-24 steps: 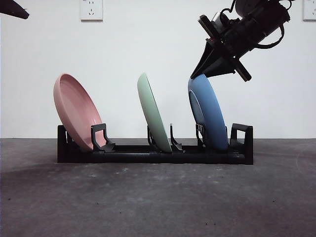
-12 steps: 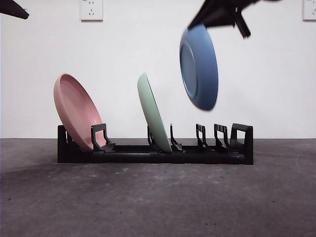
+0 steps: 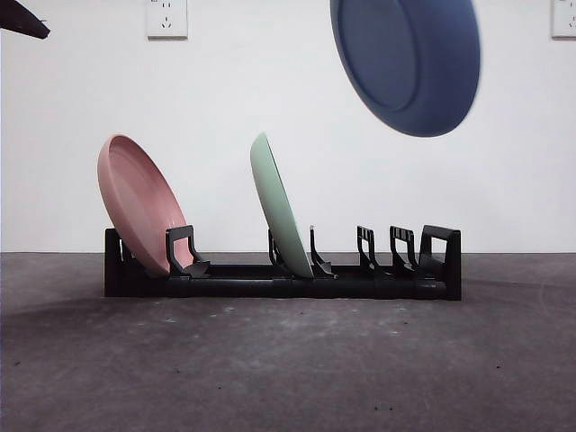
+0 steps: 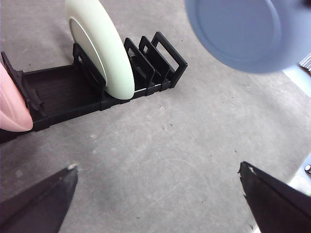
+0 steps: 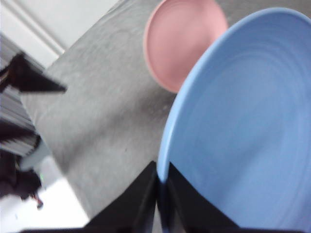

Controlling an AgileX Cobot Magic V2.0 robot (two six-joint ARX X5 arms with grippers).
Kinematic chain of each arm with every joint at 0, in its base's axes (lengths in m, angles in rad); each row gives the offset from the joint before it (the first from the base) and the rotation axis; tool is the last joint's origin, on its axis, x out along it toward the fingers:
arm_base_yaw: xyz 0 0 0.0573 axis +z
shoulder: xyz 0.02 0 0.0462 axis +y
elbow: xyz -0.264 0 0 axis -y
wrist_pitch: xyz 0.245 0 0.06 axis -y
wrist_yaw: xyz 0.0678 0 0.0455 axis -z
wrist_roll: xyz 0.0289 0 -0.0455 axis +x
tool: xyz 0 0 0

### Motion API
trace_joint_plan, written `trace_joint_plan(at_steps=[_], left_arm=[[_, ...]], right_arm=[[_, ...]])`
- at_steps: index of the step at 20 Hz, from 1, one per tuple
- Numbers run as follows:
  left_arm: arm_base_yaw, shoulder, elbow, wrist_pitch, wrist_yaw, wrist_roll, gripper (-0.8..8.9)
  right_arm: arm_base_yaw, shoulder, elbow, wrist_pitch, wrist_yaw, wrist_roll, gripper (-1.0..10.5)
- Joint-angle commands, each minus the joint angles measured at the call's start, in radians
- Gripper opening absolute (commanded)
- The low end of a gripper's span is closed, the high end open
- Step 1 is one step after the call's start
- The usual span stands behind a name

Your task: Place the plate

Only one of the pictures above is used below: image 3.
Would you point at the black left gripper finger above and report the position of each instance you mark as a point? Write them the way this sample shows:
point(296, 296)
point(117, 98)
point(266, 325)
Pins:
point(20, 18)

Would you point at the white wall socket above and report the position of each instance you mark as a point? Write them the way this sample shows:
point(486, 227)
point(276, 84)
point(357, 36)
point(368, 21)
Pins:
point(167, 20)
point(564, 18)

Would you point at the blue round plate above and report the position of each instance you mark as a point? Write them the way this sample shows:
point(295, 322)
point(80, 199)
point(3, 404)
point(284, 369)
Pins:
point(405, 58)

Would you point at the pink round plate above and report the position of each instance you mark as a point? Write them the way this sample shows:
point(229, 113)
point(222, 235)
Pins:
point(135, 193)

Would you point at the black plastic dish rack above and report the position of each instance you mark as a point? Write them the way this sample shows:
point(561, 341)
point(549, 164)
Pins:
point(135, 288)

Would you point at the green round plate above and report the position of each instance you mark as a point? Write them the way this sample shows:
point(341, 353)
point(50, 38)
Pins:
point(279, 202)

